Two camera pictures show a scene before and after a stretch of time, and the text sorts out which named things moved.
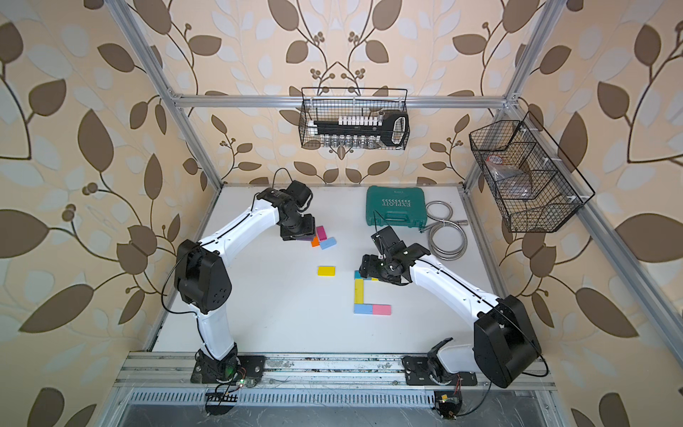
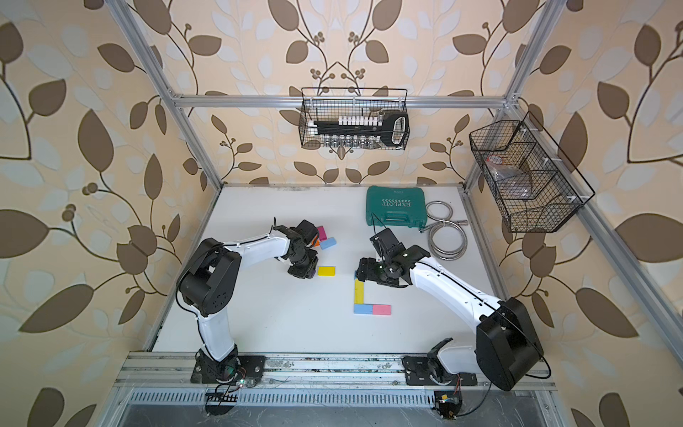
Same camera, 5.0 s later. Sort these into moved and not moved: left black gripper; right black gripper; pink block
Moved: left black gripper
Not moved: right black gripper; pink block
